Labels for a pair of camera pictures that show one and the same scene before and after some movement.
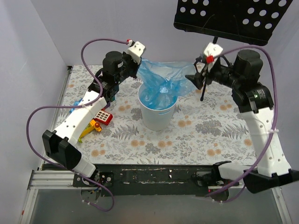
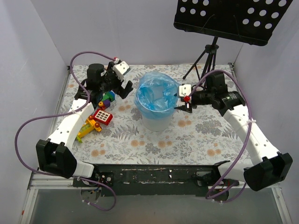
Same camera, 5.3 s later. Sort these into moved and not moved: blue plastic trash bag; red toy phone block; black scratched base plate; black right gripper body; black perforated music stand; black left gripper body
Moved: blue plastic trash bag; black right gripper body; black left gripper body
Not moved: red toy phone block; black scratched base plate; black perforated music stand
